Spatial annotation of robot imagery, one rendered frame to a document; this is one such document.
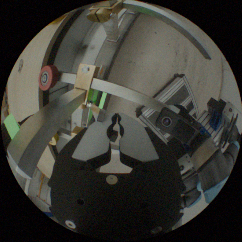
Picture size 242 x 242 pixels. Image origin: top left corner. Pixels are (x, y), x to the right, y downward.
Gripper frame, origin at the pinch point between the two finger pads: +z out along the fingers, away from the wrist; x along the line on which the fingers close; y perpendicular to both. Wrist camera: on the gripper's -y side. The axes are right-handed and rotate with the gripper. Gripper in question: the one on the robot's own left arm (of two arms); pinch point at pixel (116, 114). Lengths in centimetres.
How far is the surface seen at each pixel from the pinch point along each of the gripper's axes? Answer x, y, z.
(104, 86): -3.9, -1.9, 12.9
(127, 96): 2.4, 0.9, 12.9
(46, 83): -21.1, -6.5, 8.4
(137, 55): 21, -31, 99
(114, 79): -7, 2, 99
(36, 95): -29.3, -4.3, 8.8
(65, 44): -23.6, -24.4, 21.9
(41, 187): -696, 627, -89
